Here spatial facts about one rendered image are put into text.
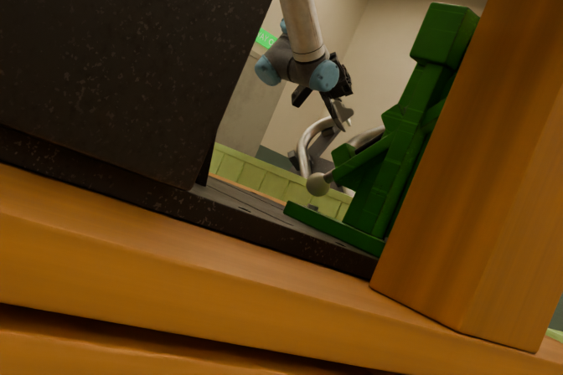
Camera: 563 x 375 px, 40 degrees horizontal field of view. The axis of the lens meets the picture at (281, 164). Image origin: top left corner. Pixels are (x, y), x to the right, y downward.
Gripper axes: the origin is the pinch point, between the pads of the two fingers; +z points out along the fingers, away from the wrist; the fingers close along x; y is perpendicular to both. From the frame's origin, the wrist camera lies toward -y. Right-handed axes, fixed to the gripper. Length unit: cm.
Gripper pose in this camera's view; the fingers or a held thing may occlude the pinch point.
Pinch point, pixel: (340, 116)
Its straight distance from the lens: 213.9
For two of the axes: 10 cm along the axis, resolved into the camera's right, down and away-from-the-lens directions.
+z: 4.4, 6.4, 6.3
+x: -0.3, -7.0, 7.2
